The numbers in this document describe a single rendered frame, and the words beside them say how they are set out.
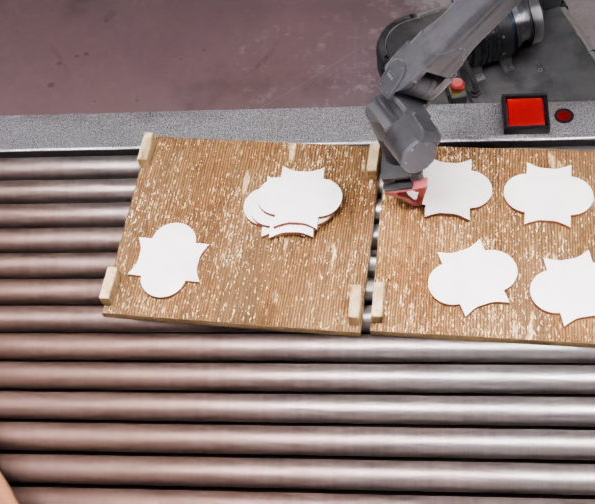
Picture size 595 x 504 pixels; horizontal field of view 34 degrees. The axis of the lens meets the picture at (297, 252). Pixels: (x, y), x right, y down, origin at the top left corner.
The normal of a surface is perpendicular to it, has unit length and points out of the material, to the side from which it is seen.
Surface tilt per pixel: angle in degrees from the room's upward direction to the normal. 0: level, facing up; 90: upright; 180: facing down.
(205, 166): 0
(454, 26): 46
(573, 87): 0
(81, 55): 0
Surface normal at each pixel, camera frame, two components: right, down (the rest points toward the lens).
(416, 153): 0.40, 0.66
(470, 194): -0.06, -0.52
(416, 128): -0.79, -0.11
